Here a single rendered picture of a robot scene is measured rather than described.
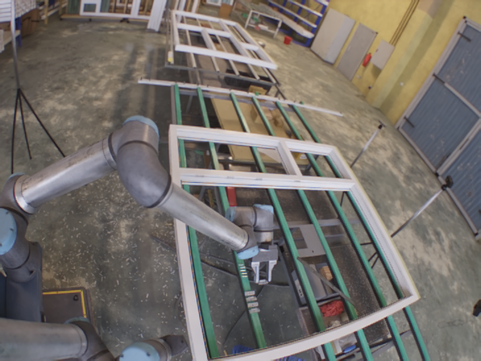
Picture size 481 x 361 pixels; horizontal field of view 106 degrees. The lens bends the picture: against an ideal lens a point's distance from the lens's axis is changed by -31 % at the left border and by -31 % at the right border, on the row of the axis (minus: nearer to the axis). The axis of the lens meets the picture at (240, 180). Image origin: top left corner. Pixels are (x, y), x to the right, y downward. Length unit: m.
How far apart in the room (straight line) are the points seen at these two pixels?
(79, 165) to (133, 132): 0.21
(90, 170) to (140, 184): 0.22
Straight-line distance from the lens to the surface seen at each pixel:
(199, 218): 0.78
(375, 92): 8.50
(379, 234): 2.00
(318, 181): 1.88
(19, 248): 1.03
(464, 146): 7.08
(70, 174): 0.85
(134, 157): 0.66
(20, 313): 1.15
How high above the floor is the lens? 1.98
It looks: 42 degrees down
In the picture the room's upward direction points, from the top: 25 degrees clockwise
